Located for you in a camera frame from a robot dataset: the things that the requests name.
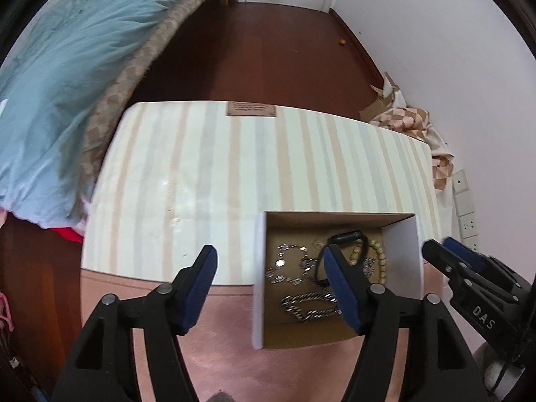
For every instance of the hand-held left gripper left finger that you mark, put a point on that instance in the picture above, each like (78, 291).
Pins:
(201, 289)

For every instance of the blue duvet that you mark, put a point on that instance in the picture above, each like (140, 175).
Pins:
(63, 71)

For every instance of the white cardboard box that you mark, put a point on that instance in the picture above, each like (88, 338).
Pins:
(259, 280)

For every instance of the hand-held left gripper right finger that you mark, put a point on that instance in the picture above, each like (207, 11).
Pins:
(341, 293)

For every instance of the beige checkered cloth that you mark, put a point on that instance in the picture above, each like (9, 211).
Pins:
(402, 119)

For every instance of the red bed sheet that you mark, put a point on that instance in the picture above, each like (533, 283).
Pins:
(69, 234)

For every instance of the pink plastic object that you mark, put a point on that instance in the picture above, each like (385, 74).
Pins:
(5, 307)

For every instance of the beige patterned mattress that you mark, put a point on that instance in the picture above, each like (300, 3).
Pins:
(125, 88)

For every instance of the white wall socket row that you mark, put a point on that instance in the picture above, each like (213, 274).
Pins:
(465, 209)

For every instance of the black fitness band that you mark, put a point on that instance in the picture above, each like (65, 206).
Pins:
(345, 238)

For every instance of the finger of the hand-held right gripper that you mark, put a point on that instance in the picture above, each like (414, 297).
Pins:
(460, 249)
(435, 255)

